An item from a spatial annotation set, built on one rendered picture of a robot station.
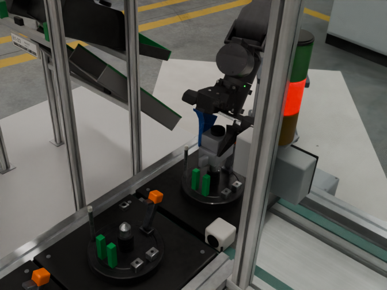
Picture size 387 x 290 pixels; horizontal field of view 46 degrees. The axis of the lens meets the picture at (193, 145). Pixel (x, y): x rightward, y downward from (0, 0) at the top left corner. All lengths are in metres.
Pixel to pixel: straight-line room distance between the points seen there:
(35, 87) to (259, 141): 2.99
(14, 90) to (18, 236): 2.51
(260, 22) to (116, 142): 0.63
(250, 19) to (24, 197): 0.69
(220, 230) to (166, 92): 0.80
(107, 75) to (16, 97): 2.49
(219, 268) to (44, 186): 0.54
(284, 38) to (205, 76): 1.16
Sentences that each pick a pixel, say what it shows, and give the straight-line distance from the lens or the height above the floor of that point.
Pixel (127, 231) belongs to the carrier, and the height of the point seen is 1.04.
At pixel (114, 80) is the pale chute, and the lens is 0.98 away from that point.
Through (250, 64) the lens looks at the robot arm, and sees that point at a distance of 0.83.
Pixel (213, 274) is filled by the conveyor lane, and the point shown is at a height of 0.95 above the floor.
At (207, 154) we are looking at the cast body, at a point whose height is 1.08.
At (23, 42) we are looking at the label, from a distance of 0.91.
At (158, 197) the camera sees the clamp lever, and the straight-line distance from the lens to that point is 0.83.
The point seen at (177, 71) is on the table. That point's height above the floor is 0.86.
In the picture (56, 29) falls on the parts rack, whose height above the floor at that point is 1.34.
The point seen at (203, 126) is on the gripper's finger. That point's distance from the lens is 0.92.
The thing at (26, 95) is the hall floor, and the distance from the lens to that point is 3.44.
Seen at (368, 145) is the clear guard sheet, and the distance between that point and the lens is 0.57.
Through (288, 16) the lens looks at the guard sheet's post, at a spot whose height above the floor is 1.45.
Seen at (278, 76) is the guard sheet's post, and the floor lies 1.38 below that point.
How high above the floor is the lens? 1.63
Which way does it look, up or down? 35 degrees down
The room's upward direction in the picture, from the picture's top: 3 degrees clockwise
